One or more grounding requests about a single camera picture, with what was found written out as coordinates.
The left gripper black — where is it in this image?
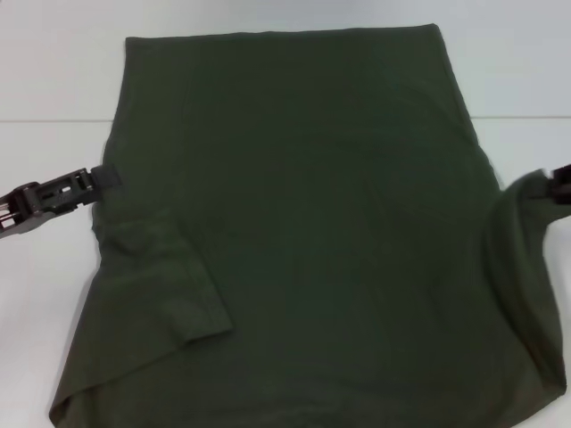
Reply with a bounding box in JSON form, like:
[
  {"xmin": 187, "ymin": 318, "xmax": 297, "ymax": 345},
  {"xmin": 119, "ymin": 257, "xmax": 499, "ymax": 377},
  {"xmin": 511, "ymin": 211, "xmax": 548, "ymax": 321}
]
[{"xmin": 0, "ymin": 162, "xmax": 125, "ymax": 241}]

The dark green shirt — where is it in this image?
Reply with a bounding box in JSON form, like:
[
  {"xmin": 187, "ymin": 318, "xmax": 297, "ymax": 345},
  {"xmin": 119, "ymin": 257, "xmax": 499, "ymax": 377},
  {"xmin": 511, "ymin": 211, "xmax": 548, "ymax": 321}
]
[{"xmin": 47, "ymin": 22, "xmax": 571, "ymax": 428}]

